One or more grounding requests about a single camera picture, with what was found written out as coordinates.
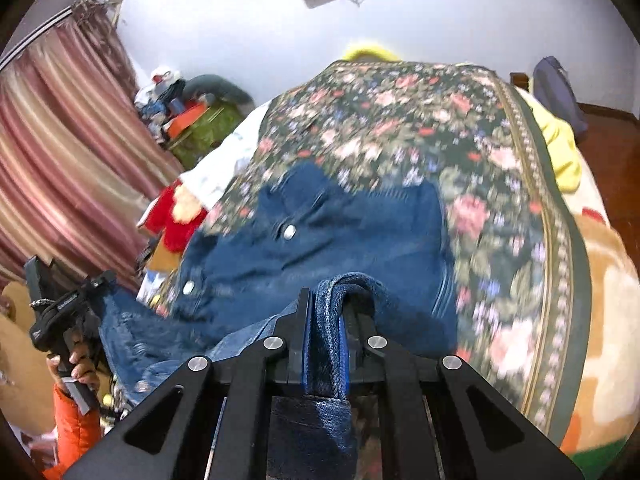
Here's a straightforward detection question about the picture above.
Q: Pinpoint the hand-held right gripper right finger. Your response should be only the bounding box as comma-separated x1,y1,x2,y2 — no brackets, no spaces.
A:
339,306,585,480

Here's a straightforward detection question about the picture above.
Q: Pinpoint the person's left hand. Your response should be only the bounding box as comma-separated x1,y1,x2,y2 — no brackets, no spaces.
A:
46,344,99,397

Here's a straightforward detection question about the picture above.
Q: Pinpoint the person's left forearm orange sleeve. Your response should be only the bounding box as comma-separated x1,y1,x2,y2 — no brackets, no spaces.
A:
41,382,104,480

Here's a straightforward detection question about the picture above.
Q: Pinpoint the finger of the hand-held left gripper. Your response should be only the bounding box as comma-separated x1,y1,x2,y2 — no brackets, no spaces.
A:
75,269,119,308

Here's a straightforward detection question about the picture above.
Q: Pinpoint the grey bag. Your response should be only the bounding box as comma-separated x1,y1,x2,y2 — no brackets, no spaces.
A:
532,55,592,139

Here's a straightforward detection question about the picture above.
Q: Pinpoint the tan round object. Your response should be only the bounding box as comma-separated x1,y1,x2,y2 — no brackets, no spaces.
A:
0,280,57,436

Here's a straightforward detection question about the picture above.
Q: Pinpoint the dark floral blanket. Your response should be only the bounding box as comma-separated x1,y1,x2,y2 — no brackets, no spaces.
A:
200,59,594,442

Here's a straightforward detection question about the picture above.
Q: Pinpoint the yellow cloth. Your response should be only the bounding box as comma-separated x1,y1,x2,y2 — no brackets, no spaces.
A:
342,42,404,64

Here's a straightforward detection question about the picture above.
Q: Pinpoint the striped red gold curtain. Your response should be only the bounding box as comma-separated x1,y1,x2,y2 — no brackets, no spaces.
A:
0,0,187,306

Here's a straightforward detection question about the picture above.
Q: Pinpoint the yellow fleece blanket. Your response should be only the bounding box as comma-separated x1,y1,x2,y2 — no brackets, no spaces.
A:
534,104,584,194

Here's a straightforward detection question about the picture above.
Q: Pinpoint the curtain rod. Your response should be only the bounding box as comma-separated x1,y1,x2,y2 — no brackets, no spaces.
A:
0,4,86,68

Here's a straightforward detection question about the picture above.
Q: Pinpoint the blue denim jacket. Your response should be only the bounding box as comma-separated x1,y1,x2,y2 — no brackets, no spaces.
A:
97,161,459,480

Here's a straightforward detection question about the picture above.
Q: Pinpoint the orange box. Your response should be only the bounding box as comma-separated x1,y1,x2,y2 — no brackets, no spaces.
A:
165,105,212,139

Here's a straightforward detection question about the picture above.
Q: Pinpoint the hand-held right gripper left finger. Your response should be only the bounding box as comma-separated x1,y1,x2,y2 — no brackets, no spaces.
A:
64,287,313,480

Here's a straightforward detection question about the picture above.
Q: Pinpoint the red plush toy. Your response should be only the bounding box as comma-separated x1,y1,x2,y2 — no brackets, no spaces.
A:
139,181,209,257

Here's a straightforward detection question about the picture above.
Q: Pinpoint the pale blue shirt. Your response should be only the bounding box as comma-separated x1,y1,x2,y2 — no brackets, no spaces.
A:
179,101,274,209

